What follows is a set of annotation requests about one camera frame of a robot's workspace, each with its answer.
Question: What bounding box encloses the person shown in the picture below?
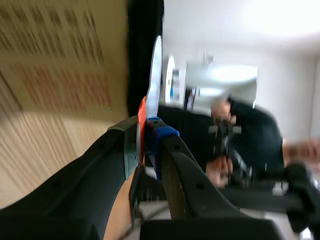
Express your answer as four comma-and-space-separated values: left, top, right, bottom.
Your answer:
158, 96, 320, 191

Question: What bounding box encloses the grey metal plate orange handle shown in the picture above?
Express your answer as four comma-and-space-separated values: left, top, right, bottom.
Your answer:
136, 34, 164, 166

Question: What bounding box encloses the brown box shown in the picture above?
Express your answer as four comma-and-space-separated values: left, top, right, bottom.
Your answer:
0, 0, 129, 113

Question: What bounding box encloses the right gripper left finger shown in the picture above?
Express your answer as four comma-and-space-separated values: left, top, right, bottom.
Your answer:
0, 115, 139, 240

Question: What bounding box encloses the person's hand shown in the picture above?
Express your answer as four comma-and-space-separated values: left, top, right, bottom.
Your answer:
205, 156, 235, 188
210, 99, 233, 121

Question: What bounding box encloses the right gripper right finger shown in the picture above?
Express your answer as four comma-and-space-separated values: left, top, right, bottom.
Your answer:
140, 116, 286, 240

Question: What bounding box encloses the white wash basin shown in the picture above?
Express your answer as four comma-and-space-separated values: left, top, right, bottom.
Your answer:
185, 63, 259, 114

